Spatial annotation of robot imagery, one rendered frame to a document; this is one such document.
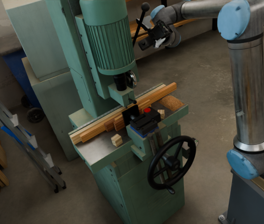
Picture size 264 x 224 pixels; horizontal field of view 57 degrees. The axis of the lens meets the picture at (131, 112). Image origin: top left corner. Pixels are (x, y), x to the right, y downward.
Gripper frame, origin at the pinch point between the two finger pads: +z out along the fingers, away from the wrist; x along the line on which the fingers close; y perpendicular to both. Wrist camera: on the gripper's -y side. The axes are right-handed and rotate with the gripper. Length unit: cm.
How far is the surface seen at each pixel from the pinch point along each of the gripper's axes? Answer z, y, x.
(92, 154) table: 12, -48, 31
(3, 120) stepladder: -1, -109, -20
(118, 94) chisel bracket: -3.1, -27.9, 13.1
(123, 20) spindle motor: 11.1, -0.7, -5.7
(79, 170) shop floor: -67, -140, 31
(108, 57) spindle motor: 11.3, -14.5, 1.4
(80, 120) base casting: -18, -68, 7
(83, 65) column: -1.0, -34.8, -9.6
